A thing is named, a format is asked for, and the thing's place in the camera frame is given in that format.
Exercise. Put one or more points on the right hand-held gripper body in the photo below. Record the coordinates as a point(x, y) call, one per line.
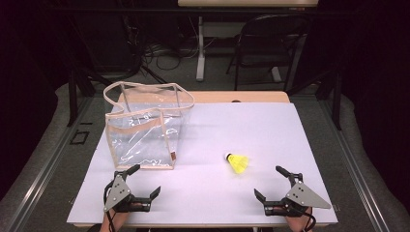
point(304, 196)

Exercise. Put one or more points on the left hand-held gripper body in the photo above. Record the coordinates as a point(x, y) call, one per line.
point(117, 193)

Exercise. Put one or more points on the transparent bag with beige trim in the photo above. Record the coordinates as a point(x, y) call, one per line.
point(141, 141)

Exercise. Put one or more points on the yellow shuttlecock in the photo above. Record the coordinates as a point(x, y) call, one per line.
point(239, 162)

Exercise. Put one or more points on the person's left hand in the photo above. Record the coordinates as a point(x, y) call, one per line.
point(118, 219)

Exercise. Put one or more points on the person's right hand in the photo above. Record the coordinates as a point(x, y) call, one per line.
point(298, 223)

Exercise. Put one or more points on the white table mat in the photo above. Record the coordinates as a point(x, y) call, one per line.
point(206, 193)

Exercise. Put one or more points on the black metal stand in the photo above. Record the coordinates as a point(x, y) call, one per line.
point(336, 103)
point(72, 96)

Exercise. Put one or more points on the wooden table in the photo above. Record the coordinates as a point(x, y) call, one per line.
point(225, 96)

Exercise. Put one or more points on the black folding chair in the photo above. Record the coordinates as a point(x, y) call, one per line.
point(267, 42)

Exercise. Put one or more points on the white-legged desk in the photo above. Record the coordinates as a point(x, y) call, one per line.
point(200, 48)

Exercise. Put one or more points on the aluminium floor rail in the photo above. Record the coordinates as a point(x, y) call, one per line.
point(357, 180)
point(48, 167)

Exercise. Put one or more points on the black floor socket frame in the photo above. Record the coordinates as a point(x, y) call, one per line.
point(79, 137)

